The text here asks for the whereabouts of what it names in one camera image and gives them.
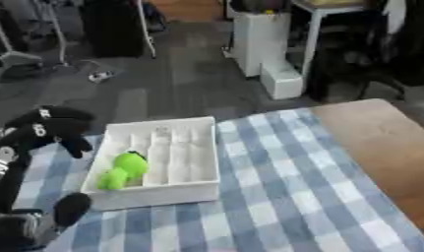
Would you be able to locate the small white floor object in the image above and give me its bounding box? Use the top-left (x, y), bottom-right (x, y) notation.
top-left (86, 70), bottom-right (117, 84)

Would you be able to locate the grey stand frame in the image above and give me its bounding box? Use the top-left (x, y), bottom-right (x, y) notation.
top-left (0, 9), bottom-right (71, 77)

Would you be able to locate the black case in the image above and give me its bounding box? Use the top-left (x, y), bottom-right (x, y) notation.
top-left (81, 0), bottom-right (150, 59)

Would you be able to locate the green soft toy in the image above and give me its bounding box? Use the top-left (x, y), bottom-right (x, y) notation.
top-left (95, 150), bottom-right (151, 191)

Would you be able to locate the white open box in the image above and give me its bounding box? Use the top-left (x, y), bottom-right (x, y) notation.
top-left (79, 115), bottom-right (224, 212)

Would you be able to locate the black chair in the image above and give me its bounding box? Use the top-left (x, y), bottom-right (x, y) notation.
top-left (308, 12), bottom-right (410, 103)

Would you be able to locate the white table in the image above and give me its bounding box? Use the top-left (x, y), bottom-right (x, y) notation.
top-left (288, 0), bottom-right (390, 77)

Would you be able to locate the white pole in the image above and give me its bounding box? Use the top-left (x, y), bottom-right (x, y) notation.
top-left (132, 0), bottom-right (160, 60)

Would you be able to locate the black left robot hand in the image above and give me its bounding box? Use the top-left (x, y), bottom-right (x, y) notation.
top-left (0, 105), bottom-right (98, 230)

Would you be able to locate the white floor cabinet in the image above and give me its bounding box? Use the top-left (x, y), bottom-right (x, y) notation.
top-left (226, 11), bottom-right (307, 100)

